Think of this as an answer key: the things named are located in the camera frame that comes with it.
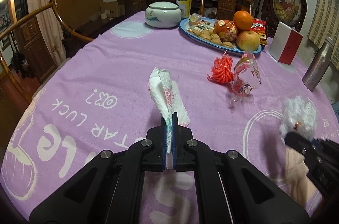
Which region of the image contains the pile of walnuts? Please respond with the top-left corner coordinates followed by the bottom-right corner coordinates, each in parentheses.
top-left (187, 28), bottom-right (234, 48)

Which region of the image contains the wrapped orange pastry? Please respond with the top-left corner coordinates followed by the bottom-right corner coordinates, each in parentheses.
top-left (214, 20), bottom-right (238, 42)

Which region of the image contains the yellow red apple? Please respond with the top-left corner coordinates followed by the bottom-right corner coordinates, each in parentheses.
top-left (236, 30), bottom-right (260, 51)

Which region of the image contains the wooden armchair left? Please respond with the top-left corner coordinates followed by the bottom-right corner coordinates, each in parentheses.
top-left (0, 0), bottom-right (95, 105)

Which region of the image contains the blue oval fruit tray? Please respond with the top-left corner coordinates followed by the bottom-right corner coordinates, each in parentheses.
top-left (179, 17), bottom-right (262, 56)

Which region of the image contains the clear red snack wrapper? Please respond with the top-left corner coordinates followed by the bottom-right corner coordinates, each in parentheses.
top-left (230, 51), bottom-right (262, 105)

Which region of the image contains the orange fruit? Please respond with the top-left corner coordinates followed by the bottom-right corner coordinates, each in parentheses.
top-left (233, 11), bottom-right (253, 30)

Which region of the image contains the red snack packet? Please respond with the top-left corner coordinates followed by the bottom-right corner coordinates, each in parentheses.
top-left (251, 18), bottom-right (268, 46)

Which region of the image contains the white red tissue box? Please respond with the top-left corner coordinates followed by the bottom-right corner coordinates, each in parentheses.
top-left (268, 22), bottom-right (303, 65)

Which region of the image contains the white tissue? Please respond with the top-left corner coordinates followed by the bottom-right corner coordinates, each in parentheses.
top-left (279, 96), bottom-right (317, 141)

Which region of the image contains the white paper napkin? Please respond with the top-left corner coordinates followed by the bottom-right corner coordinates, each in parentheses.
top-left (148, 68), bottom-right (190, 154)

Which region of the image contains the wooden chair behind table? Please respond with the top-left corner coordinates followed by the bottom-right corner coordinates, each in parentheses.
top-left (200, 0), bottom-right (252, 20)

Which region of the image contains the white ceramic lidded jar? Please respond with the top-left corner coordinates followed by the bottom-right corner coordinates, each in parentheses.
top-left (145, 1), bottom-right (182, 28)

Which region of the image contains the round framed flower picture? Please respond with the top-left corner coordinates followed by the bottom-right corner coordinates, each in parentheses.
top-left (261, 0), bottom-right (307, 37)

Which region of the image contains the purple printed tablecloth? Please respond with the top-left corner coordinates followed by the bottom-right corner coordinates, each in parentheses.
top-left (1, 12), bottom-right (338, 219)

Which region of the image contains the steel thermos bottle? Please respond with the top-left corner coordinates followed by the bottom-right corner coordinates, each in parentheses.
top-left (302, 36), bottom-right (336, 91)

